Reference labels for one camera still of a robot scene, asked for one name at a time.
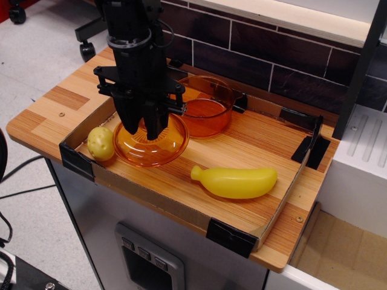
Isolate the light wooden shelf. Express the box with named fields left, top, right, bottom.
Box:
left=192, top=0, right=371, bottom=48

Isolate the silver oven control panel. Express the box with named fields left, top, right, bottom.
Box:
left=115, top=223, right=186, bottom=290

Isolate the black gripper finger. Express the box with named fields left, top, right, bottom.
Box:
left=143, top=101, right=169, bottom=140
left=112, top=90, right=144, bottom=135

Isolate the pale yellow toy potato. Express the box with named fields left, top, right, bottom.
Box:
left=87, top=127, right=114, bottom=161

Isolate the orange transparent pot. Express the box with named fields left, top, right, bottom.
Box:
left=178, top=75, right=242, bottom=138

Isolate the yellow toy banana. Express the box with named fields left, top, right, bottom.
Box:
left=190, top=166, right=278, bottom=199

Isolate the orange transparent pot lid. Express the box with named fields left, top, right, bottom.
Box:
left=113, top=114, right=189, bottom=167

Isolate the black floor cable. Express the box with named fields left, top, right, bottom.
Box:
left=0, top=155, right=57, bottom=248

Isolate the black chair base with casters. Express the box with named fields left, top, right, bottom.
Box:
left=8, top=1, right=107, bottom=62

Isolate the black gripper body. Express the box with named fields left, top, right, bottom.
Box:
left=94, top=37, right=186, bottom=115

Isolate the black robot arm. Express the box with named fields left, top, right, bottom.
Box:
left=94, top=1, right=186, bottom=140

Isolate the cardboard fence with black tape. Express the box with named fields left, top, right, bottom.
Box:
left=59, top=58, right=331, bottom=259

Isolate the white toy sink unit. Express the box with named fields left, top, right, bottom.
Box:
left=265, top=105, right=386, bottom=289

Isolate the black upright post right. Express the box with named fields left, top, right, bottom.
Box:
left=332, top=0, right=386, bottom=140

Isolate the grey toy kitchen cabinet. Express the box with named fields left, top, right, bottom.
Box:
left=47, top=161, right=268, bottom=289

